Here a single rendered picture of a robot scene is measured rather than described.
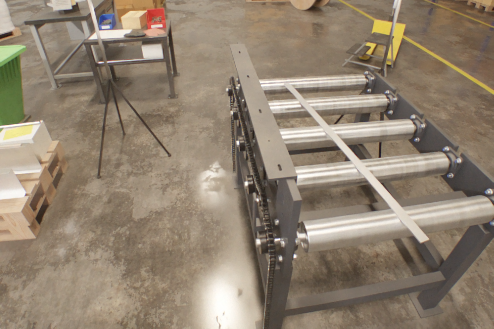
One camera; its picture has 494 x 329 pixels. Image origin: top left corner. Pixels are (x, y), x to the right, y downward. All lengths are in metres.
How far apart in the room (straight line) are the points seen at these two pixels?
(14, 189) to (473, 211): 2.66
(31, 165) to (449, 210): 2.65
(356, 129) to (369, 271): 0.97
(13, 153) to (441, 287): 2.90
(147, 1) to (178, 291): 5.75
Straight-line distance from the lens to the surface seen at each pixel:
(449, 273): 1.90
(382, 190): 1.33
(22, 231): 2.63
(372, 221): 1.21
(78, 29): 5.40
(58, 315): 2.22
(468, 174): 1.68
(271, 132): 1.09
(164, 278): 2.10
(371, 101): 1.99
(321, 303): 1.64
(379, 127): 1.73
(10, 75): 3.52
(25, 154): 2.70
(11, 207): 2.53
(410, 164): 1.54
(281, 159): 0.98
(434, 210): 1.35
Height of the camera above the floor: 1.79
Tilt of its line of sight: 37 degrees down
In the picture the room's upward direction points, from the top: straight up
